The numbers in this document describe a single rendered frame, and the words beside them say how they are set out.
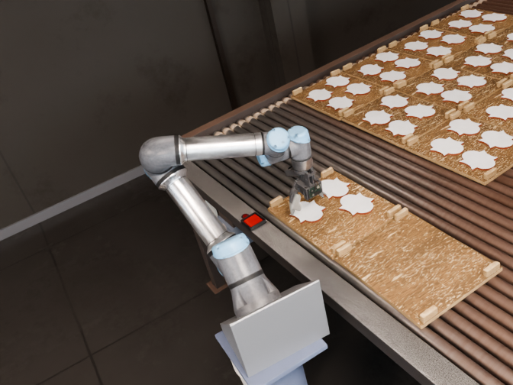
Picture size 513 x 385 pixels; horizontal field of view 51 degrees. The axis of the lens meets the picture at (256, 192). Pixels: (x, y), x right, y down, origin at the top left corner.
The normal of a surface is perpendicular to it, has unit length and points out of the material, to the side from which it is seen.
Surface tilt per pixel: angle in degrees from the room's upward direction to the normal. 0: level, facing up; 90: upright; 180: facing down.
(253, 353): 90
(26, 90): 90
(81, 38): 90
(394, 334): 0
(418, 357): 0
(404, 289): 0
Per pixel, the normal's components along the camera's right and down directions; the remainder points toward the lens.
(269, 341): 0.42, 0.46
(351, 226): -0.21, -0.80
